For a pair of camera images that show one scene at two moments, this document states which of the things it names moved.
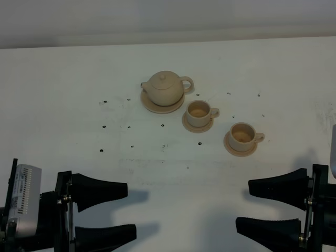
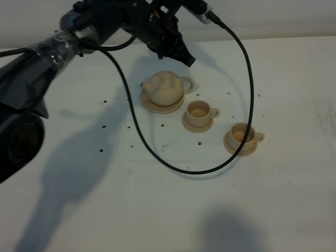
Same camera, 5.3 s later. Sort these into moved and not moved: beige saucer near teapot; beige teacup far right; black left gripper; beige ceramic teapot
Moved: black left gripper
Not moved: beige teacup far right; beige saucer near teapot; beige ceramic teapot
